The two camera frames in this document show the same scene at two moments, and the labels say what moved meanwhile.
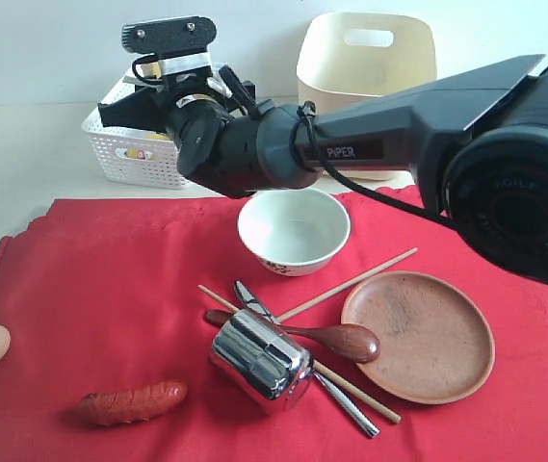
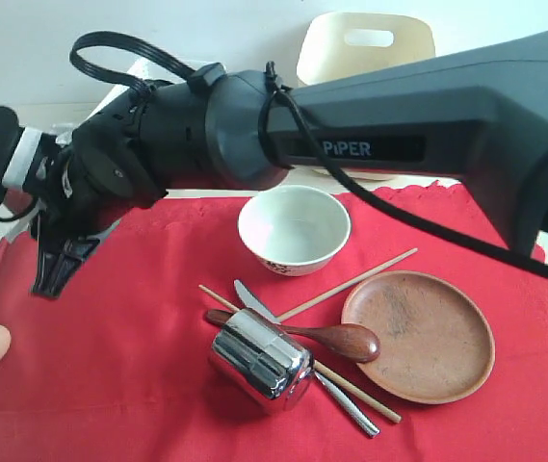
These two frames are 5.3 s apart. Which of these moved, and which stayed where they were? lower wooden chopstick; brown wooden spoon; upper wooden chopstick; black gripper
Moved: black gripper
Stayed: brown wooden spoon; upper wooden chopstick; lower wooden chopstick
